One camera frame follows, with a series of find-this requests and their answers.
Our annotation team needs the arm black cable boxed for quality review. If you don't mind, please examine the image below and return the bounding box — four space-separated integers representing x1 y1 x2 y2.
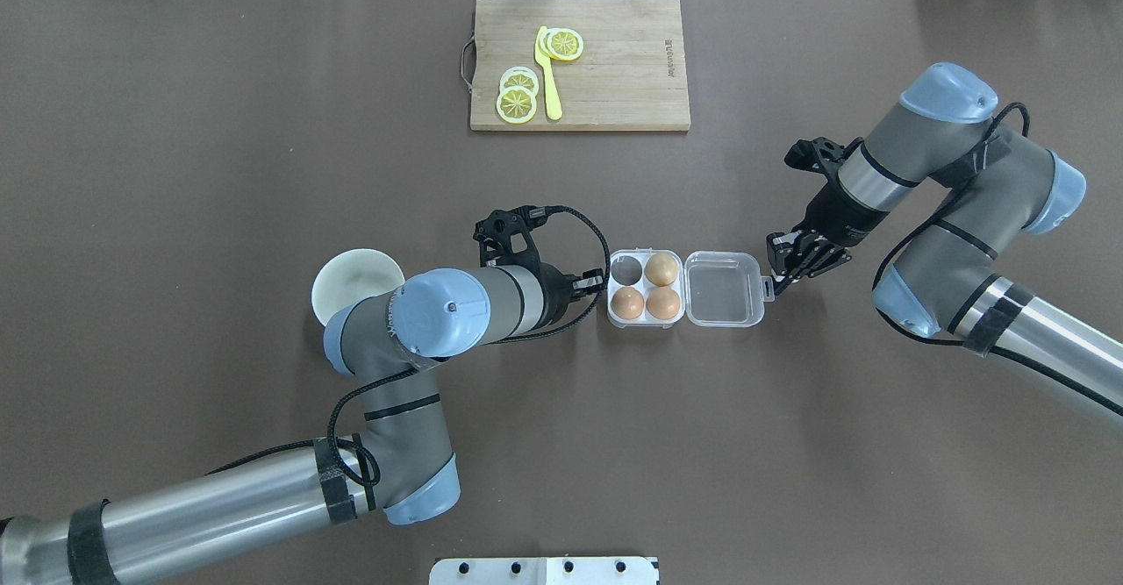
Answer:
206 205 612 487
871 103 1123 393

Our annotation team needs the white bowl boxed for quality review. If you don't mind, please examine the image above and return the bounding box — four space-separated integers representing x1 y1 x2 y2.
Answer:
310 248 405 326

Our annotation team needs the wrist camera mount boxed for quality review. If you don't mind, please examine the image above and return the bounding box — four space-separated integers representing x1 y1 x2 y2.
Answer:
783 137 865 182
473 205 548 274

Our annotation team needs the brown egg from bowl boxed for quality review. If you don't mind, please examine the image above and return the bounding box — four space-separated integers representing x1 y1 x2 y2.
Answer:
610 286 646 321

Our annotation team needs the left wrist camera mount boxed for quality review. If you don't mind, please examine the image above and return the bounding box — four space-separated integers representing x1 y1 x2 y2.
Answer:
473 205 548 274

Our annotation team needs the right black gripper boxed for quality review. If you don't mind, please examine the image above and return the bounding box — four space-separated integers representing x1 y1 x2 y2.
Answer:
766 218 853 296

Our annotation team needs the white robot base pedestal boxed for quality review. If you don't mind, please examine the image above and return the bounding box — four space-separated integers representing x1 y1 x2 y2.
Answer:
428 555 661 584

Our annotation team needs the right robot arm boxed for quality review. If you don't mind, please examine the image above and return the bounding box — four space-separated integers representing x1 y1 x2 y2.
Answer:
767 62 1120 431

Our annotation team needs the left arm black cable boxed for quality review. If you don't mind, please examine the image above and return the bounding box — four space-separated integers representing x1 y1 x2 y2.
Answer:
206 205 612 487

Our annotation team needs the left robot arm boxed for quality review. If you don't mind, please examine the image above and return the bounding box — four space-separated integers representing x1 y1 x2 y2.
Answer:
3 266 605 584

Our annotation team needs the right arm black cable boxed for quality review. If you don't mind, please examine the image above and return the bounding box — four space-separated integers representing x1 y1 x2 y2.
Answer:
871 103 1123 393

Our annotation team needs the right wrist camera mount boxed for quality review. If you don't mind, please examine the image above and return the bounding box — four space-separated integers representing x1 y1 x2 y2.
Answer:
783 137 865 182

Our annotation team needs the lemon slice middle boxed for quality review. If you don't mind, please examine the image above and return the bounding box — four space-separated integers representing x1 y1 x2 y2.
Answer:
497 66 540 95

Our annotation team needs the pale beige egg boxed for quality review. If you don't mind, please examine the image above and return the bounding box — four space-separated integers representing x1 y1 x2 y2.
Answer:
643 252 679 287

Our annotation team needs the yellow plastic knife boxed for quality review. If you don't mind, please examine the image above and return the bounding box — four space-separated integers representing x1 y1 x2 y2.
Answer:
535 26 564 121

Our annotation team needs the brown egg in box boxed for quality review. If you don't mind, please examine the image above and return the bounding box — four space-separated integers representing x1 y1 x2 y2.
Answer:
646 286 683 321

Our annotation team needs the clear plastic egg box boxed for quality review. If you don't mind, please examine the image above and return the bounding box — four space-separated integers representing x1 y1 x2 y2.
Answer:
608 248 775 329

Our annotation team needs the bamboo cutting board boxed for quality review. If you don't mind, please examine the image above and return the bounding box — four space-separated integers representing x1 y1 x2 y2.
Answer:
469 0 691 132

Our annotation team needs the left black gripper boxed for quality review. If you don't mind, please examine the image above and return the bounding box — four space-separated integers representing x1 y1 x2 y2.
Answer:
539 265 605 323

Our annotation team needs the lemon slice front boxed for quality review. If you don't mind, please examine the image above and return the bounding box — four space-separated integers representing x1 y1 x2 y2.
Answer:
495 85 538 125

